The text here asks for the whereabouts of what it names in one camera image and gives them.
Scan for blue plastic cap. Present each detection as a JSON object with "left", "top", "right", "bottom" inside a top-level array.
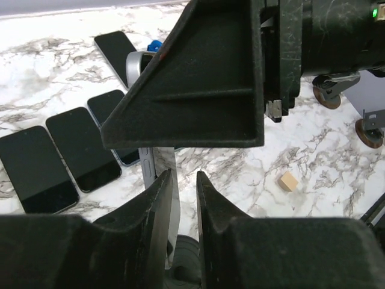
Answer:
[{"left": 147, "top": 40, "right": 162, "bottom": 52}]

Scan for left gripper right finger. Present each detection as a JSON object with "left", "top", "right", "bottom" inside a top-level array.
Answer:
[{"left": 196, "top": 171, "right": 384, "bottom": 288}]

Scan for aluminium extrusion rail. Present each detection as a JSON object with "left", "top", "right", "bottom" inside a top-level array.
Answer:
[{"left": 360, "top": 194, "right": 384, "bottom": 243}]

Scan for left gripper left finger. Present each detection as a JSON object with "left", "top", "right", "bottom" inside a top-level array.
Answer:
[{"left": 1, "top": 170, "right": 173, "bottom": 288}]

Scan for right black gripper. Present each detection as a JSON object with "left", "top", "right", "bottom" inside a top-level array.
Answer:
[{"left": 258, "top": 1, "right": 384, "bottom": 122}]

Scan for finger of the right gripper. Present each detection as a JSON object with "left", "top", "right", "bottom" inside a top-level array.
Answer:
[{"left": 102, "top": 1, "right": 264, "bottom": 149}]

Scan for light wooden cube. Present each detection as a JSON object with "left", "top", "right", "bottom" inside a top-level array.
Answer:
[{"left": 277, "top": 171, "right": 298, "bottom": 192}]

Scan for round stand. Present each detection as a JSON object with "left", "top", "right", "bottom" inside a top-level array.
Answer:
[
  {"left": 355, "top": 109, "right": 384, "bottom": 149},
  {"left": 163, "top": 235, "right": 202, "bottom": 288},
  {"left": 312, "top": 72, "right": 360, "bottom": 110}
]

